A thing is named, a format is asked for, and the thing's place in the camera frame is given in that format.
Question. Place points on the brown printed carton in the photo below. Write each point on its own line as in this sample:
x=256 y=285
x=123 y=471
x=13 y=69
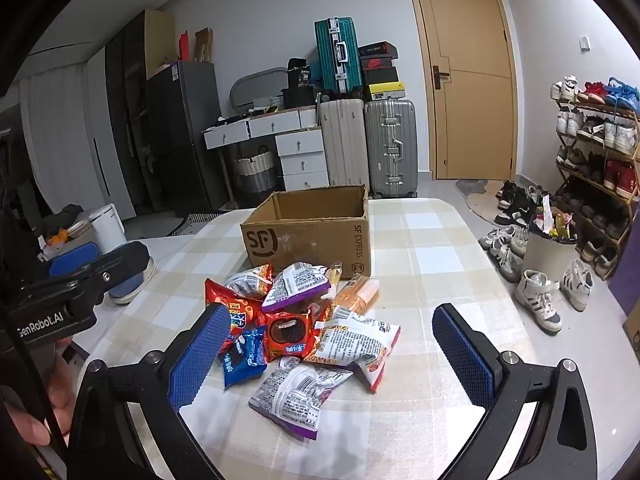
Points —
x=632 y=332

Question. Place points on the wooden shoe rack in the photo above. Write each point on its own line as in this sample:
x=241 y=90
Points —
x=600 y=109

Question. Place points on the red black shoe box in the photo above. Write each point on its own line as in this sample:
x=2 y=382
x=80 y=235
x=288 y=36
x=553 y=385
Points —
x=378 y=62

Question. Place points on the white light switch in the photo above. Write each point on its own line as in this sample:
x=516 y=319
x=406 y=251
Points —
x=584 y=43

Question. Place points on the rows of racked shoes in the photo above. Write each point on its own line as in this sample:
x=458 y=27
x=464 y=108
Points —
x=620 y=180

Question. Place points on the woven laundry basket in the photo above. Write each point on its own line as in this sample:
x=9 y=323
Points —
x=256 y=170

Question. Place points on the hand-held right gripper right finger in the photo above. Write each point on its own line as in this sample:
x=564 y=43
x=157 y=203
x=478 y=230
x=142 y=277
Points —
x=465 y=355

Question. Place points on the small black shoe box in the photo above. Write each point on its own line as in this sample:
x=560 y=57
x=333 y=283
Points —
x=377 y=50

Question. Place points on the large black shoe box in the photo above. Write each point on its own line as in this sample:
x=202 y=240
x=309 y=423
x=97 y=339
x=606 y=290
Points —
x=380 y=76

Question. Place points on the red cookie packet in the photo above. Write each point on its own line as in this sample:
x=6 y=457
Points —
x=286 y=332

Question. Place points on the white trash bin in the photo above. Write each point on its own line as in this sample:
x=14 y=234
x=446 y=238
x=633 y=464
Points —
x=545 y=255

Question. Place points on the dark grey refrigerator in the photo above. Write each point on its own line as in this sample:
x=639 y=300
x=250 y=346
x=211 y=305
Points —
x=190 y=130

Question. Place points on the black white patterned rug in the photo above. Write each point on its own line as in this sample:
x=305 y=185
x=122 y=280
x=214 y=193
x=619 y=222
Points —
x=195 y=220

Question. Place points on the red white snack packet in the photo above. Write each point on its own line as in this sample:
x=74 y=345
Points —
x=245 y=282

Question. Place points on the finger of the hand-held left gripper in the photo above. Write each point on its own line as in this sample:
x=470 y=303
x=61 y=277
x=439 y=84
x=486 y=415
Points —
x=120 y=265
x=75 y=260

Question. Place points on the small orange object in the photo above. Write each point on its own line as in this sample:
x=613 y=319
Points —
x=60 y=235

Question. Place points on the beige suitcase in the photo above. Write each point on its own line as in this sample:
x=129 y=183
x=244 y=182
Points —
x=345 y=145

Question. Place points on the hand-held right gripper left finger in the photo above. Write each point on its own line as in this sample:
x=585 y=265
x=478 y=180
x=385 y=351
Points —
x=200 y=355

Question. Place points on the teal suitcase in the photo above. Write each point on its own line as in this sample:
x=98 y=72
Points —
x=332 y=55

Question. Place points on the purple white snack packet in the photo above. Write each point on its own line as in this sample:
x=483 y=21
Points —
x=295 y=395
x=295 y=282

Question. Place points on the dark wardrobe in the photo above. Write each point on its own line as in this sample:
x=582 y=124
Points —
x=132 y=110

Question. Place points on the silver suitcase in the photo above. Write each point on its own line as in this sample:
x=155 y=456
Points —
x=385 y=150

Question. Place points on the purple board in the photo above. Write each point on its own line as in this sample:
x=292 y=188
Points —
x=625 y=290

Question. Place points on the white orange noodle snack packet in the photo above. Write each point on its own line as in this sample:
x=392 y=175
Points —
x=355 y=340

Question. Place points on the orange bread packet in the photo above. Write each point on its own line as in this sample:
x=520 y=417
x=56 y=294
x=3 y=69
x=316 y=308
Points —
x=357 y=292

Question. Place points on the white drawer desk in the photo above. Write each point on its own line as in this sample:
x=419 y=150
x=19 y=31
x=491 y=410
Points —
x=300 y=142

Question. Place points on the person's left hand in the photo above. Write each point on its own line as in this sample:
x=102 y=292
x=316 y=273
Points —
x=30 y=425

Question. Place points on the group of loose sneakers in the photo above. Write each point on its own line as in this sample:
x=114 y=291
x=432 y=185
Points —
x=537 y=300

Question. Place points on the red snack packet blue print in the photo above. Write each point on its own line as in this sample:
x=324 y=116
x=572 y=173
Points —
x=220 y=300

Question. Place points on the oval mirror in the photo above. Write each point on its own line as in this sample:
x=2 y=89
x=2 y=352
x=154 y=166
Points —
x=260 y=82

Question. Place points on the brown cardboard box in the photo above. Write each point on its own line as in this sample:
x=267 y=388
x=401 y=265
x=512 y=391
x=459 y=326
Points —
x=310 y=245

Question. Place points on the brown cardboard carton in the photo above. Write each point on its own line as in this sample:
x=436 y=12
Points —
x=203 y=45

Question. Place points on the grey door mat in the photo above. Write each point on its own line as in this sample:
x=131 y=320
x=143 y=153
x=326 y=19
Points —
x=480 y=200

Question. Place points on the white kettle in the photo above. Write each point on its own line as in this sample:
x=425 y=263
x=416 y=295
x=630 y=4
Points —
x=107 y=230

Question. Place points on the clear chocolate chip bread packet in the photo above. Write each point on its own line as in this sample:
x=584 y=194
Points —
x=333 y=272

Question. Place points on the tan cardboard sheet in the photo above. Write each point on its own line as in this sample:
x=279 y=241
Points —
x=160 y=40

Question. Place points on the tan wooden door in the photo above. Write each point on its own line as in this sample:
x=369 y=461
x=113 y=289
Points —
x=475 y=110

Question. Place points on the black bag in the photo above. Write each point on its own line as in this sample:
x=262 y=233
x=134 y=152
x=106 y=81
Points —
x=300 y=90

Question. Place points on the white cabinet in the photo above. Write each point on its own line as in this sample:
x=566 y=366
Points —
x=100 y=125

